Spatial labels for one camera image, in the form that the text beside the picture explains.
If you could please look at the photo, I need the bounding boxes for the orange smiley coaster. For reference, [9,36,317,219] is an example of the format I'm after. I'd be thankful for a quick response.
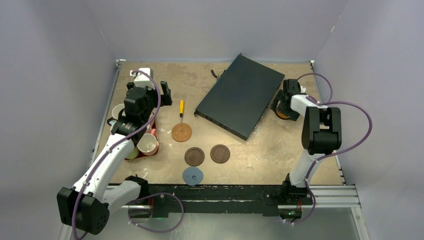
[275,109,290,120]

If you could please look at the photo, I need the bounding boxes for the dark wooden coaster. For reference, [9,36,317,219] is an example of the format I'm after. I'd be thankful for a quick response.
[210,144,231,164]
[184,147,205,167]

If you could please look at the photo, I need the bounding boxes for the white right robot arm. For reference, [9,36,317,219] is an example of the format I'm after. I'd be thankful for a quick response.
[194,79,342,204]

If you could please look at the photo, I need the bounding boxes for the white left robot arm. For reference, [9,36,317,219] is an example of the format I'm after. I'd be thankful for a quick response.
[56,81,173,240]

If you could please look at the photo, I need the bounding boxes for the woven cork coaster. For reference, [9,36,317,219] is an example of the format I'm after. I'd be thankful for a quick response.
[171,123,192,143]

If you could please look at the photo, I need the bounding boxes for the green cup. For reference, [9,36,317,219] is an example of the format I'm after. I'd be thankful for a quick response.
[125,147,139,160]

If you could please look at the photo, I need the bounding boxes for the blue grey smiley coaster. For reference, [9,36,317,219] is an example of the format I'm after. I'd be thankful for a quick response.
[182,166,204,186]

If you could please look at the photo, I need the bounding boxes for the pink mug front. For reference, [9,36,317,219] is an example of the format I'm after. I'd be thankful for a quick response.
[137,128,159,156]

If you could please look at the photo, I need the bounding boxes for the dark flat metal box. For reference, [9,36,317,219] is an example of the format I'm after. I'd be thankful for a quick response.
[194,54,285,141]

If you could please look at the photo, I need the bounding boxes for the yellow handled screwdriver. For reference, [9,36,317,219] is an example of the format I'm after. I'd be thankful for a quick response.
[179,100,185,125]

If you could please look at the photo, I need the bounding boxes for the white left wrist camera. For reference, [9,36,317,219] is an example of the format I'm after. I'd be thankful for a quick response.
[129,67,155,90]

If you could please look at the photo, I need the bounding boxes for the aluminium table rail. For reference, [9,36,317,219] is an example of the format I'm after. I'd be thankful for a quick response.
[91,59,127,161]

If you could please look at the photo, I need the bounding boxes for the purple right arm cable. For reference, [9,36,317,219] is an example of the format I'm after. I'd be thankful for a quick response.
[284,72,373,226]

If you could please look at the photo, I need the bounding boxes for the black handled pliers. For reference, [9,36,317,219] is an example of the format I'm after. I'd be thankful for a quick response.
[210,69,222,81]

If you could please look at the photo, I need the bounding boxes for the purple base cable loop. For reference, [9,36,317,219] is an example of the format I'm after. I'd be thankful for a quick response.
[127,192,185,234]

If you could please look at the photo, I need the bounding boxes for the black front base frame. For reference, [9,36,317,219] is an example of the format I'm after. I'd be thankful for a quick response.
[130,181,314,218]

